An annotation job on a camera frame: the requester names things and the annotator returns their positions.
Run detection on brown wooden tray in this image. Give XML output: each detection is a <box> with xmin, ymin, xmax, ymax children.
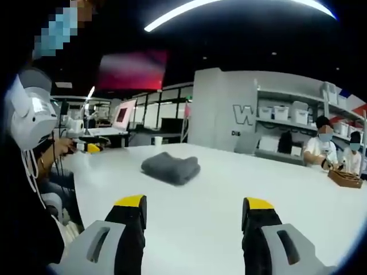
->
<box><xmin>327</xmin><ymin>168</ymin><xmax>364</xmax><ymax>189</ymax></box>

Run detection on white framed monitor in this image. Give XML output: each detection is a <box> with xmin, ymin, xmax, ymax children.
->
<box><xmin>111</xmin><ymin>98</ymin><xmax>138</xmax><ymax>133</ymax></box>

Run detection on grey metal shelf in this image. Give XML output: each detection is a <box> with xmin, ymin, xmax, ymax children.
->
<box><xmin>254</xmin><ymin>79</ymin><xmax>367</xmax><ymax>163</ymax></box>

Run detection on white ceiling light strip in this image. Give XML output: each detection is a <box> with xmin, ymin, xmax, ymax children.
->
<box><xmin>143</xmin><ymin>0</ymin><xmax>338</xmax><ymax>33</ymax></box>

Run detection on grey towel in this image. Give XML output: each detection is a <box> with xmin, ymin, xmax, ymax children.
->
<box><xmin>140</xmin><ymin>151</ymin><xmax>201</xmax><ymax>187</ymax></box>

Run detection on person's dark clothing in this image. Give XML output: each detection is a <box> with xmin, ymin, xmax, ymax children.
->
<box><xmin>0</xmin><ymin>134</ymin><xmax>66</xmax><ymax>275</ymax></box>

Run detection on white device cable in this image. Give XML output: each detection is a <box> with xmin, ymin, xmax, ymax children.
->
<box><xmin>20</xmin><ymin>148</ymin><xmax>46</xmax><ymax>210</ymax></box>

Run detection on person's left hand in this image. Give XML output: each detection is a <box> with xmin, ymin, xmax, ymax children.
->
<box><xmin>53</xmin><ymin>140</ymin><xmax>76</xmax><ymax>157</ymax></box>

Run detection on black backpack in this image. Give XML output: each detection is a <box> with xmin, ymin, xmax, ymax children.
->
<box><xmin>277</xmin><ymin>130</ymin><xmax>294</xmax><ymax>155</ymax></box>

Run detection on group of white storage boxes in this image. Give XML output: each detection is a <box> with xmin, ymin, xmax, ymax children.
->
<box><xmin>257</xmin><ymin>81</ymin><xmax>359</xmax><ymax>137</ymax></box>

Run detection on white box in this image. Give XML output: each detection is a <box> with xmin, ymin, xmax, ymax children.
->
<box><xmin>257</xmin><ymin>135</ymin><xmax>281</xmax><ymax>153</ymax></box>

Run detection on red ceiling screen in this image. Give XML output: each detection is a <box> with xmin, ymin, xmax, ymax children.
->
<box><xmin>95</xmin><ymin>50</ymin><xmax>169</xmax><ymax>92</ymax></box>

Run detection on white head-mounted device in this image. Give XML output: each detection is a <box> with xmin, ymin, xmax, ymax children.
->
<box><xmin>3</xmin><ymin>68</ymin><xmax>60</xmax><ymax>151</ymax></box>

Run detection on person's legs in jeans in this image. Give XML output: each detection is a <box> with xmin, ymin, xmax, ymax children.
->
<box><xmin>39</xmin><ymin>167</ymin><xmax>76</xmax><ymax>214</ymax></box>

